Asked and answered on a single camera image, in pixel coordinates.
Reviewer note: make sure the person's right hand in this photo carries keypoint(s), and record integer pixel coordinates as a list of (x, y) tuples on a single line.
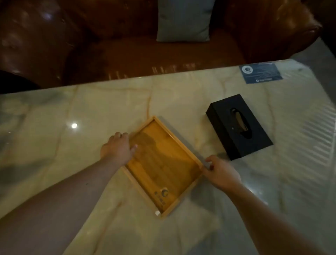
[(221, 173)]

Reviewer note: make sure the person's left hand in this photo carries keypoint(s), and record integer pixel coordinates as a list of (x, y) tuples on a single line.
[(117, 148)]

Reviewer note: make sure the person's left thumb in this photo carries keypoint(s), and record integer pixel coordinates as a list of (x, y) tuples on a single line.
[(132, 150)]

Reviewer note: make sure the person's right fingers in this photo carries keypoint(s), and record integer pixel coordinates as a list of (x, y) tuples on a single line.
[(208, 164)]

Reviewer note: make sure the wooden tray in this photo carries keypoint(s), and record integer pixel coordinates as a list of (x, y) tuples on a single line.
[(164, 168)]

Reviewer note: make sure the person's left forearm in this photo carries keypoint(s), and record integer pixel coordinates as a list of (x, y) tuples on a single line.
[(52, 207)]

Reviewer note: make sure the person's right forearm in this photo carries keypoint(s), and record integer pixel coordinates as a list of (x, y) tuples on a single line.
[(265, 223)]

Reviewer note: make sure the black tissue box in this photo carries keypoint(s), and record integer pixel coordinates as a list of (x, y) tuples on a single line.
[(238, 127)]

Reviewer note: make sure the blue card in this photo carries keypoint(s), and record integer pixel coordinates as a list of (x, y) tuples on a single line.
[(260, 73)]

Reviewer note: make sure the brown leather sofa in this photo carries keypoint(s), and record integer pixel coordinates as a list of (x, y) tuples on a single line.
[(131, 39)]

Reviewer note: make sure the grey cushion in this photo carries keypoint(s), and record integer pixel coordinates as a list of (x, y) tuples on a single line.
[(185, 19)]

